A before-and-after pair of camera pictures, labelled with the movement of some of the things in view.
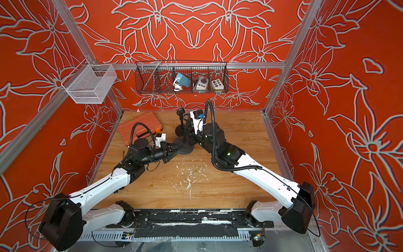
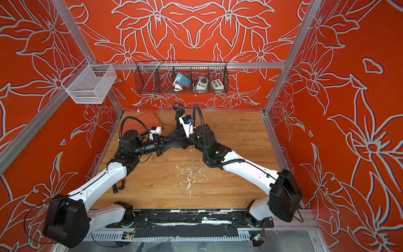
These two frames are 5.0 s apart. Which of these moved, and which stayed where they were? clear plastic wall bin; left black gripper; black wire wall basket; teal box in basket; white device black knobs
Moved: left black gripper
Stayed: teal box in basket; white device black knobs; black wire wall basket; clear plastic wall bin
